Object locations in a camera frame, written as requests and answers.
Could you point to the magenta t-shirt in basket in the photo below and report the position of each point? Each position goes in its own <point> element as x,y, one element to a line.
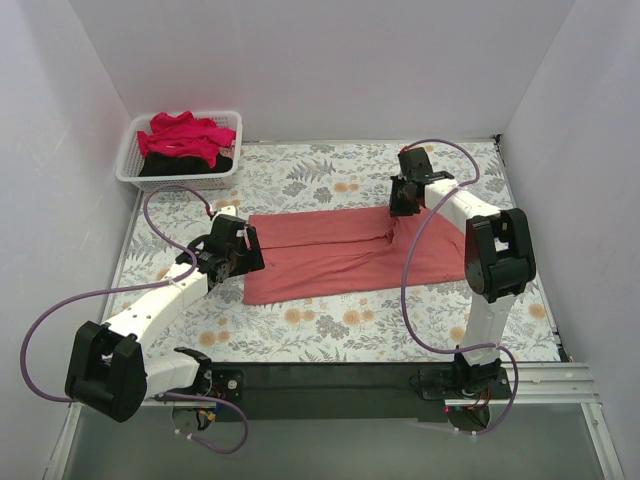
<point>185,135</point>

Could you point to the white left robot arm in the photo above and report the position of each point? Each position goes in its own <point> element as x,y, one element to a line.
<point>145,340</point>

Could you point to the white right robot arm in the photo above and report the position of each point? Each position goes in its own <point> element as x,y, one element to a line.
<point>498,262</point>

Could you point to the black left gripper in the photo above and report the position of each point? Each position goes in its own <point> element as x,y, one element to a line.
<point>252,248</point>

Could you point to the aluminium frame rail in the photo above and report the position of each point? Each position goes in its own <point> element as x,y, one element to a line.
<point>546,382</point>

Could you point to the black t-shirt in basket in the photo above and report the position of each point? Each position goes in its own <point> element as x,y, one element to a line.
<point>157,164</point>

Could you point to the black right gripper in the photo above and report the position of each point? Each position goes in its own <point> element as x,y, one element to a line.
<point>400,203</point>

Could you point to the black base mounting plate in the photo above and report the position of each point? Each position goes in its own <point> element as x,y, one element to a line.
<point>337,391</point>

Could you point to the salmon pink t-shirt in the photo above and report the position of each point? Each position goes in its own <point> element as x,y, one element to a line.
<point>325,253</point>

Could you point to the white plastic laundry basket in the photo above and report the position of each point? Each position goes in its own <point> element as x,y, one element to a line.
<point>130,161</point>

